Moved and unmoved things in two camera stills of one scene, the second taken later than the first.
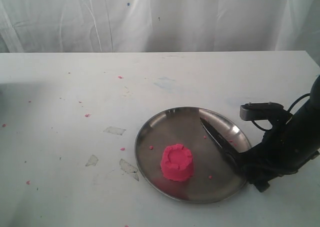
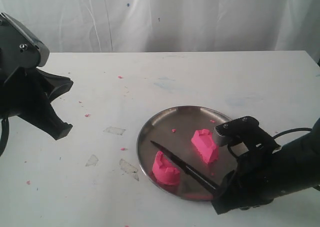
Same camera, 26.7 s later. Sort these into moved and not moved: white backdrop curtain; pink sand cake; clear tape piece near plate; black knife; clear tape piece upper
Moved: pink sand cake; black knife
Not moved: white backdrop curtain; clear tape piece near plate; clear tape piece upper
